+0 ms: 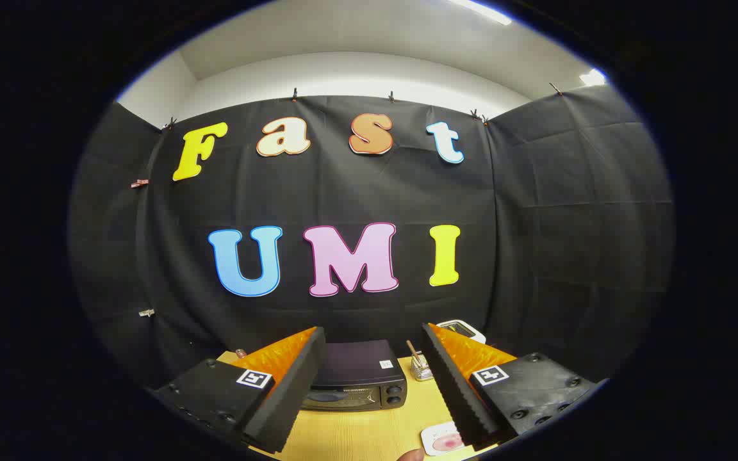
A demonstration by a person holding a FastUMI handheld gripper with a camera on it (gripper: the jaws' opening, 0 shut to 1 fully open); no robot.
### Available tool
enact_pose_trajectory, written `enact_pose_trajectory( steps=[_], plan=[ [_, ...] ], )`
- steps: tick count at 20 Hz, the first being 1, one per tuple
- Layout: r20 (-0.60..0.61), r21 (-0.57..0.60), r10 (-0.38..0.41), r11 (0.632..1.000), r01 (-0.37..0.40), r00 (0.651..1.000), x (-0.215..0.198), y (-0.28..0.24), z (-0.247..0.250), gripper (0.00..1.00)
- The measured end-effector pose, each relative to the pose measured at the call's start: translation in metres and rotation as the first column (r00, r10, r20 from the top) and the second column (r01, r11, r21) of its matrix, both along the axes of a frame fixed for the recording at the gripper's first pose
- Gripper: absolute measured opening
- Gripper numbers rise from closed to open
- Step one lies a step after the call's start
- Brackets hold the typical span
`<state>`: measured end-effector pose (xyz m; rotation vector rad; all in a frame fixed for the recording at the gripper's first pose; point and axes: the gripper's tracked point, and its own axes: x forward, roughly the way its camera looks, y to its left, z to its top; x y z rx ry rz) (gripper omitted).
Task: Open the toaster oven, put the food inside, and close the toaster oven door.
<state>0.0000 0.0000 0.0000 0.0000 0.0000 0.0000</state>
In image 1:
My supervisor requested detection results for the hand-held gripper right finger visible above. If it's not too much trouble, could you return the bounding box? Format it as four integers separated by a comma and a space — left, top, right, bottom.
422, 323, 600, 452

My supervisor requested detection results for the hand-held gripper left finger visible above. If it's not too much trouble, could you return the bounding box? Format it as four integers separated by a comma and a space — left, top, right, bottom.
151, 327, 327, 455

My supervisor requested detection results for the white square tray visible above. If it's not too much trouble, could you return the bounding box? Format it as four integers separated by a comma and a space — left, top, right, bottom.
420, 421, 469, 457

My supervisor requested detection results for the black toaster oven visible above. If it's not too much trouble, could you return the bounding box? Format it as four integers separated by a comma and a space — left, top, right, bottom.
300, 339, 408, 412

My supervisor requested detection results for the white toaster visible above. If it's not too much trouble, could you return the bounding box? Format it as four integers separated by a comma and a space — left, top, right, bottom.
436, 319, 487, 346

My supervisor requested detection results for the black backdrop cloth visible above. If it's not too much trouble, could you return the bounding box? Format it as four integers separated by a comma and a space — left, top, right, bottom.
68, 83, 674, 391

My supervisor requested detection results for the row of small dark clamps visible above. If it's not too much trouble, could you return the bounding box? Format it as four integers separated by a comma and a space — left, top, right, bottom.
163, 82, 563, 129

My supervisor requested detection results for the long ceiling light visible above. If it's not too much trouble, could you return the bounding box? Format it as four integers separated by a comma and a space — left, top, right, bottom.
449, 0, 512, 26

